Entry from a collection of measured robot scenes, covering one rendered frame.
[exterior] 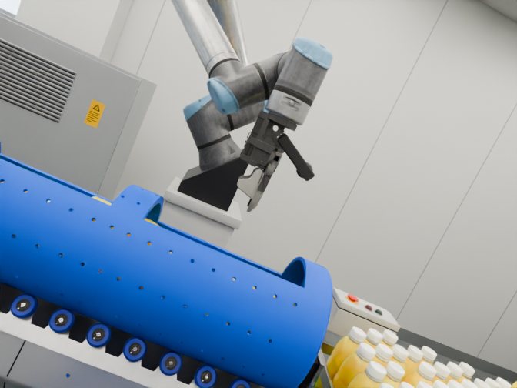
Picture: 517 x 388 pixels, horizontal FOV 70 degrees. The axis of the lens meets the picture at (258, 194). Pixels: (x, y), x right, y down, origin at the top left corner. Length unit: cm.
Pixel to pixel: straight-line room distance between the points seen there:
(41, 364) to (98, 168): 165
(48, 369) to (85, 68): 180
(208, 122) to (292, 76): 76
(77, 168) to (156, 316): 178
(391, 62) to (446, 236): 190
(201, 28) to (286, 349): 75
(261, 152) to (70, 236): 40
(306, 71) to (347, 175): 303
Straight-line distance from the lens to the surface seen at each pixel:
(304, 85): 78
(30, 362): 88
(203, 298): 70
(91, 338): 82
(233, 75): 88
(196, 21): 102
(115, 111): 233
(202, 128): 150
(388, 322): 122
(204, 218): 148
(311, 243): 385
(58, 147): 245
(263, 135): 80
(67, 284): 76
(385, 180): 393
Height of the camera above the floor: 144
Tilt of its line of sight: 9 degrees down
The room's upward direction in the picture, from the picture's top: 25 degrees clockwise
